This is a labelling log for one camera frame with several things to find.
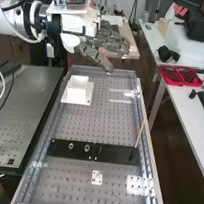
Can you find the dark grey five-finger robot hand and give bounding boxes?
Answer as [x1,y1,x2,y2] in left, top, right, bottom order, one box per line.
[42,0,134,76]

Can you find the small white box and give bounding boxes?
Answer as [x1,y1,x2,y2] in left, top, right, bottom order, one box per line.
[60,73,96,107]

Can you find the white desk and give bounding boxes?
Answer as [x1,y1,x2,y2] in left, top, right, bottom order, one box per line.
[134,17,204,73]
[142,62,204,187]

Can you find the black headphones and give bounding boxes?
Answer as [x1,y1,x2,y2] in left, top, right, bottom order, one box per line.
[156,44,182,64]

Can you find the red tray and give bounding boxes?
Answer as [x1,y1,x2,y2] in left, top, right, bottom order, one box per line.
[157,65,186,87]
[176,66,204,89]

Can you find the thin stick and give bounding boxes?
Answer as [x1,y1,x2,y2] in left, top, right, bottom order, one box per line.
[129,104,151,162]

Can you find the black box device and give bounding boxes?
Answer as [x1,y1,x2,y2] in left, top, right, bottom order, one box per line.
[181,6,204,45]

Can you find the small black handheld object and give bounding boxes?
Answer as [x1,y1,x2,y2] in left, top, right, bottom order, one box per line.
[188,88,198,100]

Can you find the black plate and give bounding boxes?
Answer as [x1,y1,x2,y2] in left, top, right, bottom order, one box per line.
[47,138,142,168]

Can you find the small silver square plate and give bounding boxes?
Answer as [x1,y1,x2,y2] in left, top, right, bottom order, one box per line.
[90,169,105,186]

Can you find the clear box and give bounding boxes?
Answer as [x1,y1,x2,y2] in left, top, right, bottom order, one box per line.
[14,60,181,204]

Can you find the black cable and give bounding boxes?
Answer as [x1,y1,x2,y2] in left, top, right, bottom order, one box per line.
[0,60,18,124]

